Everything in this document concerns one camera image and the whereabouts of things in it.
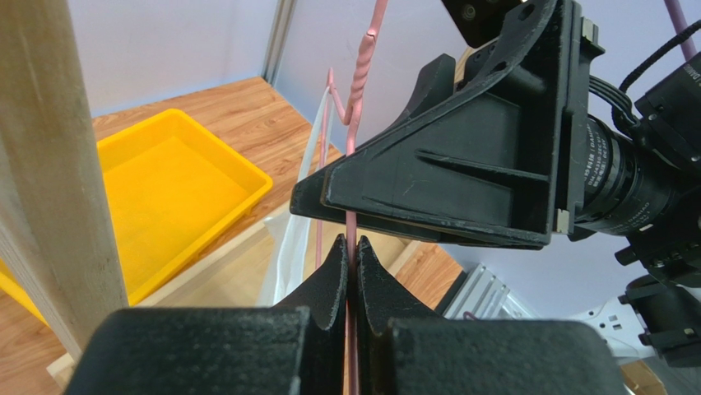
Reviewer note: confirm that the white tank top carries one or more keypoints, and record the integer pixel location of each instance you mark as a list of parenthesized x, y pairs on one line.
[(290, 233)]

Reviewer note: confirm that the wooden clothes rack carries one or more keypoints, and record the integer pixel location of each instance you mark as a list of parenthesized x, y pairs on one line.
[(57, 235)]

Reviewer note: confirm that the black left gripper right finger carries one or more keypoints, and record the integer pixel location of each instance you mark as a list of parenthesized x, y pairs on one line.
[(404, 347)]

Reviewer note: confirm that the pink wire hanger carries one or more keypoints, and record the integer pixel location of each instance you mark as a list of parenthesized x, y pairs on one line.
[(350, 115)]

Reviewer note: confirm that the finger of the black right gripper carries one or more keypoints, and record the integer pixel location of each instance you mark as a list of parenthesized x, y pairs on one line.
[(403, 185)]

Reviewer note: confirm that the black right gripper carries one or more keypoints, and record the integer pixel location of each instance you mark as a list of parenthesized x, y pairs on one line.
[(509, 155)]

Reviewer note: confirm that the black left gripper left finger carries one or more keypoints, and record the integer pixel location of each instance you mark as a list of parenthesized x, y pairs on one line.
[(296, 346)]

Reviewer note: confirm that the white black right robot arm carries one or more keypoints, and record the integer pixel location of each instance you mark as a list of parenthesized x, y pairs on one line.
[(664, 318)]

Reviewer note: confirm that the yellow plastic tray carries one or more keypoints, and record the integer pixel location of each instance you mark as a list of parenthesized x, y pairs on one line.
[(173, 187)]

